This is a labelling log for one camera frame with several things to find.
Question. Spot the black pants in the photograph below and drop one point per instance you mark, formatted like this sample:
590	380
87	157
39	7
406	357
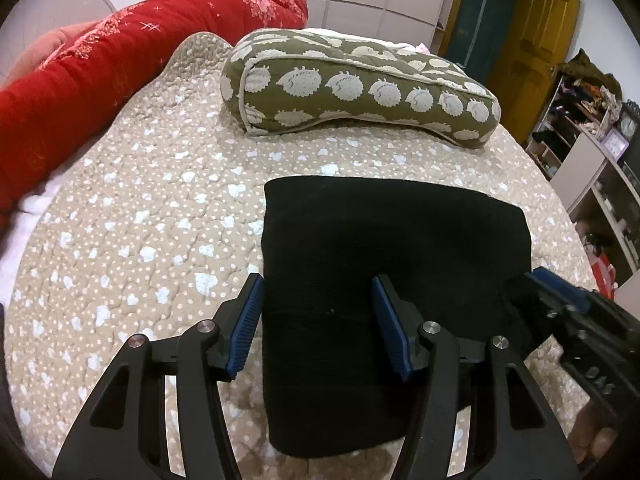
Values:
350	240

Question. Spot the beige dotted quilted blanket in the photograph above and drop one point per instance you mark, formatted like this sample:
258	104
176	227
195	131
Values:
150	210

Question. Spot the yellow wooden door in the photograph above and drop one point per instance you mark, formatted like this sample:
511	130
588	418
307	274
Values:
532	45

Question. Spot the red floral quilt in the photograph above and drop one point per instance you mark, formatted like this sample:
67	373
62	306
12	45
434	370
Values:
100	75

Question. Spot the person's right hand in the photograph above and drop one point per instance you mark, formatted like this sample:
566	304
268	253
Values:
597	440

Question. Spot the white cluttered shelf unit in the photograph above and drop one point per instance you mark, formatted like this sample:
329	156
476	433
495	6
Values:
595	170

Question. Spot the teal door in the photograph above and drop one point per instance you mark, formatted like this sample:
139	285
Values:
480	15

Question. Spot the green pillow with white print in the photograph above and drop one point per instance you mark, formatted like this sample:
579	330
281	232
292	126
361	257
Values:
350	85

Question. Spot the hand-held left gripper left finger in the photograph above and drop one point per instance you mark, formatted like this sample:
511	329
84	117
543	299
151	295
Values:
246	320

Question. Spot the pink pillow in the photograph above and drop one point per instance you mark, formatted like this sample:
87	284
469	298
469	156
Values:
47	47

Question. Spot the white bed sheet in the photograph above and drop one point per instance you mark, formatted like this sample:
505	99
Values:
37	200

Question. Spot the purple picture frame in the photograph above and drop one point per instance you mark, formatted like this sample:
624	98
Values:
615	144

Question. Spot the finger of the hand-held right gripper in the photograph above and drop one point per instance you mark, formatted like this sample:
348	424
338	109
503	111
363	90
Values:
535	312
560	285

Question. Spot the small table clock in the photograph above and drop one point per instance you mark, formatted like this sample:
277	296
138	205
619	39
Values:
628	124

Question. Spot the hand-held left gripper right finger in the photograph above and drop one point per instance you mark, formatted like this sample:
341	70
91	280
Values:
392	325

